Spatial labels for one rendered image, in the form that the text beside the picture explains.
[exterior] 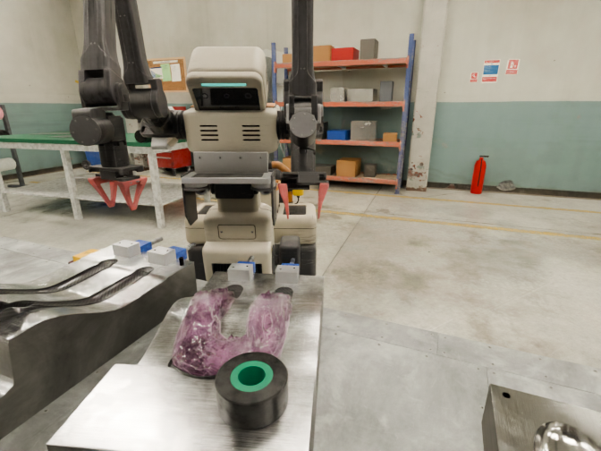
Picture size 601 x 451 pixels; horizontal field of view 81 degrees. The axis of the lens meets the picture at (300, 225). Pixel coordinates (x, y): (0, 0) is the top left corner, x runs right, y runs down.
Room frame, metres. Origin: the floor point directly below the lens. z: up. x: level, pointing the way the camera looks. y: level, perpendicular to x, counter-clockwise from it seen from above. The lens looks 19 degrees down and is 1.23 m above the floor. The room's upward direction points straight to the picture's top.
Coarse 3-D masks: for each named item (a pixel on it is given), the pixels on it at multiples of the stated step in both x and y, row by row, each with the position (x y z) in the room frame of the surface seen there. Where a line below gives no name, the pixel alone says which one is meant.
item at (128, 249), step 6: (126, 240) 0.80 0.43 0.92; (138, 240) 0.83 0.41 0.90; (156, 240) 0.86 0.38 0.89; (162, 240) 0.88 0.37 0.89; (114, 246) 0.77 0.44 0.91; (120, 246) 0.76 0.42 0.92; (126, 246) 0.76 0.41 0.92; (132, 246) 0.77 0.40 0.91; (138, 246) 0.78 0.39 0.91; (144, 246) 0.80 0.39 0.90; (150, 246) 0.82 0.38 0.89; (114, 252) 0.77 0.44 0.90; (120, 252) 0.76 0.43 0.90; (126, 252) 0.75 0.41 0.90; (132, 252) 0.76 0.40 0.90; (138, 252) 0.78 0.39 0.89
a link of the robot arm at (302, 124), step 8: (288, 104) 0.86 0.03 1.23; (288, 112) 0.84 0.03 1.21; (296, 112) 0.75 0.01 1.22; (304, 112) 0.75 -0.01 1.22; (320, 112) 0.84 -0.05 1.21; (288, 120) 0.83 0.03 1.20; (296, 120) 0.75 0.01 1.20; (304, 120) 0.75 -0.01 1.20; (312, 120) 0.74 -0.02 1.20; (320, 120) 0.83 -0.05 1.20; (288, 128) 0.85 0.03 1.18; (296, 128) 0.74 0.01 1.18; (304, 128) 0.74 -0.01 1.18; (312, 128) 0.74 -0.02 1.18; (296, 136) 0.73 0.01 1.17; (304, 136) 0.73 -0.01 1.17; (312, 136) 0.74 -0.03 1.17; (296, 144) 0.78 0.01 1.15; (304, 144) 0.76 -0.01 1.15
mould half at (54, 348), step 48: (0, 288) 0.56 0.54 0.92; (96, 288) 0.62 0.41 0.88; (144, 288) 0.61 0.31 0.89; (192, 288) 0.72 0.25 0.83; (0, 336) 0.40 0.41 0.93; (48, 336) 0.43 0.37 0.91; (96, 336) 0.50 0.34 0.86; (0, 384) 0.38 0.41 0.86; (48, 384) 0.42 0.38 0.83; (0, 432) 0.36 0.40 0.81
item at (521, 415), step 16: (496, 400) 0.35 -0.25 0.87; (512, 400) 0.35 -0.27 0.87; (528, 400) 0.35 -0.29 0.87; (544, 400) 0.35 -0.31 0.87; (496, 416) 0.33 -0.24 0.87; (512, 416) 0.33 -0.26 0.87; (528, 416) 0.33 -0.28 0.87; (544, 416) 0.33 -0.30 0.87; (560, 416) 0.33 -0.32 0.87; (576, 416) 0.33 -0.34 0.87; (592, 416) 0.33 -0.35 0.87; (496, 432) 0.30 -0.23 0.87; (512, 432) 0.30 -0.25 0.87; (528, 432) 0.30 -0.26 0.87; (544, 432) 0.31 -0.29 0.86; (560, 432) 0.31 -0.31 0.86; (576, 432) 0.31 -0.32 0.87; (592, 432) 0.30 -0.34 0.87; (496, 448) 0.29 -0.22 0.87; (512, 448) 0.28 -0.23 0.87; (528, 448) 0.28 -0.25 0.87; (544, 448) 0.30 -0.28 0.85; (560, 448) 0.30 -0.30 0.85; (576, 448) 0.30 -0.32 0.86; (592, 448) 0.29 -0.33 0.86
